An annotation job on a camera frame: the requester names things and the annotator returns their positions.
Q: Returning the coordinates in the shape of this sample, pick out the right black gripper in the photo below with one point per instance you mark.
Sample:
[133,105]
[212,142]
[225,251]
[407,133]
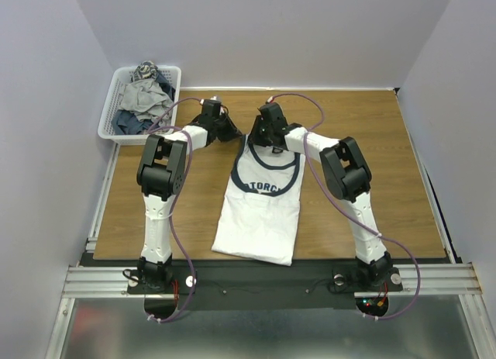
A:
[262,135]

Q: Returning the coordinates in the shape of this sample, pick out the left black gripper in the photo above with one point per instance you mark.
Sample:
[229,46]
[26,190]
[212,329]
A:
[233,133]

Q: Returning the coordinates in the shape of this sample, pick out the white printed tank top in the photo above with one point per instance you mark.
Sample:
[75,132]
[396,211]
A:
[261,205]

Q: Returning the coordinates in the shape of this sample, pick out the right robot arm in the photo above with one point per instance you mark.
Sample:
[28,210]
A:
[347,179]

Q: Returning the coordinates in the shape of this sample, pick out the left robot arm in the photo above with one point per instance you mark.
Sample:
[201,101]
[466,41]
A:
[161,175]

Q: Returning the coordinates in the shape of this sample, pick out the grey tank top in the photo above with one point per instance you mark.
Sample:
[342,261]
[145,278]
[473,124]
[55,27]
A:
[147,96]

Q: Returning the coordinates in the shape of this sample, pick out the patterned dark tank top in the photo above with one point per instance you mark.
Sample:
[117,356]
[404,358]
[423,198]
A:
[145,71]

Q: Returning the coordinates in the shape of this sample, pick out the navy blue tank top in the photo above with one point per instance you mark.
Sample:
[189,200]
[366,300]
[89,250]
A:
[129,123]

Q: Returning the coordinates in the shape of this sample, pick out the white plastic basket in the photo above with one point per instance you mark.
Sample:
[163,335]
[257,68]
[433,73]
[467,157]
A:
[169,78]

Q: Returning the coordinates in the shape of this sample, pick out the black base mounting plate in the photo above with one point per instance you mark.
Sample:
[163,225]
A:
[253,285]

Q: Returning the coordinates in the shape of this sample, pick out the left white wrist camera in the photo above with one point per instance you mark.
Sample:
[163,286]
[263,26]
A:
[214,99]

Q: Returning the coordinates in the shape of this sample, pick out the aluminium frame rail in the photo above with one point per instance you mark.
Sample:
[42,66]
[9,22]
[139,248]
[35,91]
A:
[95,283]

